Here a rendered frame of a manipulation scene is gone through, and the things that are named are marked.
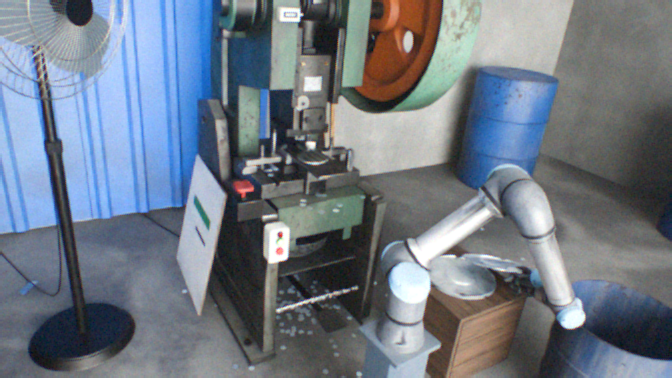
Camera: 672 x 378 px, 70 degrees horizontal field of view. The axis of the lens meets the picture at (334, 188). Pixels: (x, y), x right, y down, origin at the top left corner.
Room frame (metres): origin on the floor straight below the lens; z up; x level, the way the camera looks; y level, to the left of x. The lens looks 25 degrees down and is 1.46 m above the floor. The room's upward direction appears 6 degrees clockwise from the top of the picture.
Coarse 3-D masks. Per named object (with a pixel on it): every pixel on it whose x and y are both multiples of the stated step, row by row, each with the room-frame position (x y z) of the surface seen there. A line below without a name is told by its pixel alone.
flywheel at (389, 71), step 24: (384, 0) 2.04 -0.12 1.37; (408, 0) 1.97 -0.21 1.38; (432, 0) 1.80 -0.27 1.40; (384, 24) 2.02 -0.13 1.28; (408, 24) 1.95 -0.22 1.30; (432, 24) 1.79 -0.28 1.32; (384, 48) 2.06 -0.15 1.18; (432, 48) 1.77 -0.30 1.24; (384, 72) 2.04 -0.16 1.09; (408, 72) 1.86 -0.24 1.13; (384, 96) 1.97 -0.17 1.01; (408, 96) 1.92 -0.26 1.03
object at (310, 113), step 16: (304, 48) 1.84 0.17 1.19; (304, 64) 1.78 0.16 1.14; (320, 64) 1.82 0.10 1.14; (304, 80) 1.78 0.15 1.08; (320, 80) 1.82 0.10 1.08; (304, 96) 1.78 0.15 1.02; (320, 96) 1.82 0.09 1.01; (288, 112) 1.80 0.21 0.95; (304, 112) 1.76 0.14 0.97; (320, 112) 1.79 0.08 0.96; (304, 128) 1.76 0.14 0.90; (320, 128) 1.80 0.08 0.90
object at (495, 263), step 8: (464, 256) 1.80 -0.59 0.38; (472, 256) 1.83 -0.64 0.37; (480, 256) 1.86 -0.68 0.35; (488, 256) 1.88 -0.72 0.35; (480, 264) 1.65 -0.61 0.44; (488, 264) 1.70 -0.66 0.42; (496, 264) 1.70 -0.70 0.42; (504, 264) 1.73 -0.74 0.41; (512, 264) 1.79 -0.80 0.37; (520, 264) 1.81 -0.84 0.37
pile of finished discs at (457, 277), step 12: (432, 264) 1.74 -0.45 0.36; (444, 264) 1.75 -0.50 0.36; (456, 264) 1.76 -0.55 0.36; (468, 264) 1.77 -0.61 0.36; (432, 276) 1.65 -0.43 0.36; (444, 276) 1.66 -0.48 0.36; (456, 276) 1.66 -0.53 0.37; (468, 276) 1.67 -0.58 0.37; (480, 276) 1.69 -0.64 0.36; (492, 276) 1.70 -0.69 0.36; (444, 288) 1.58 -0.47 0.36; (456, 288) 1.59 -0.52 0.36; (468, 288) 1.59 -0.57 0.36; (480, 288) 1.60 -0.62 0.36; (492, 288) 1.61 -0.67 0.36
